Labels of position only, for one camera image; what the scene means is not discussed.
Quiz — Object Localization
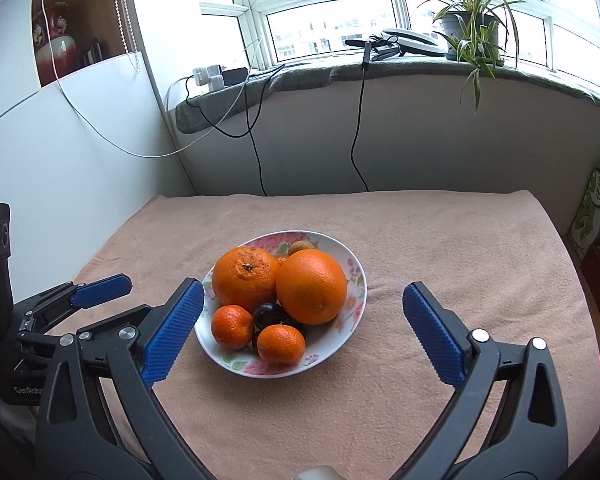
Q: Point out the white cable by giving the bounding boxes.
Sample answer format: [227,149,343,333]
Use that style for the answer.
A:
[40,0,286,157]

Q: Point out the black power cable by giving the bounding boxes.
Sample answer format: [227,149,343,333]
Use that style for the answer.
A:
[185,62,287,197]

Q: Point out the potted spider plant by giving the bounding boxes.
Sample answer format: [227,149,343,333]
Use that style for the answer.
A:
[399,0,528,113]

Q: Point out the floral white plate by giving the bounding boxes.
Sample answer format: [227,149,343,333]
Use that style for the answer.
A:
[194,230,368,378]

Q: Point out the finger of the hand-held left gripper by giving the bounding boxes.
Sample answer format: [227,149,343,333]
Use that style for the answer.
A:
[17,304,148,361]
[12,273,134,333]

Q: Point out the wooden shelf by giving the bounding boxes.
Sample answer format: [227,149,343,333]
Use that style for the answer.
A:
[31,0,141,88]

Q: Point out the pink towel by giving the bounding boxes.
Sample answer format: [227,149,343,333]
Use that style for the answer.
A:
[45,190,600,480]

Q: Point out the red vase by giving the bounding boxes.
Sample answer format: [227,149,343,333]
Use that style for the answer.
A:
[32,1,79,87]

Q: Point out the grey windowsill cloth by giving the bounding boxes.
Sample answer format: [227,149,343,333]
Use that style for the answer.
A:
[175,57,600,135]

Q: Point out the black cable with inline adapter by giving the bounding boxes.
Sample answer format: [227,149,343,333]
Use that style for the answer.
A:
[350,40,376,193]

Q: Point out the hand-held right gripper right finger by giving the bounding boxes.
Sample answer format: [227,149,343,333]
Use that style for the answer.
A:
[402,281,570,480]

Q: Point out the white cabinet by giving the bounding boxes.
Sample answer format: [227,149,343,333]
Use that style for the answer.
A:
[0,0,197,306]

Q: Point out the mandarin with stem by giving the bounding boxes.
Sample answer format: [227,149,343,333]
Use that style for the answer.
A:
[210,305,255,351]

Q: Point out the large rough-skinned orange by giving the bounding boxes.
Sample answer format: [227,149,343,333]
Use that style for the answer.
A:
[211,246,282,314]

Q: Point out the dark books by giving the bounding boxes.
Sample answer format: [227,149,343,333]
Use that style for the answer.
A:
[81,37,104,67]

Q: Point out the white framed window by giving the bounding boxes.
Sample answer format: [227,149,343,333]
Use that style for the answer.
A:
[200,0,600,101]

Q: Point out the white flat device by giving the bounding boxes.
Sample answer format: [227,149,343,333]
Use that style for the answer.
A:
[380,27,447,57]

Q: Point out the large smooth orange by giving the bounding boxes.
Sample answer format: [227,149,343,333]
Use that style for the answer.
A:
[275,249,348,326]

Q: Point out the white bead chain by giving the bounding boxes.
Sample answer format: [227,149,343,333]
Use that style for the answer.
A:
[109,0,140,73]

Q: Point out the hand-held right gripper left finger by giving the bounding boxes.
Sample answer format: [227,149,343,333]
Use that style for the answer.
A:
[34,277,206,480]

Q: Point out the green packet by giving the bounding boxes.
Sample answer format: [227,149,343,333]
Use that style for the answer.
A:
[566,146,600,261]

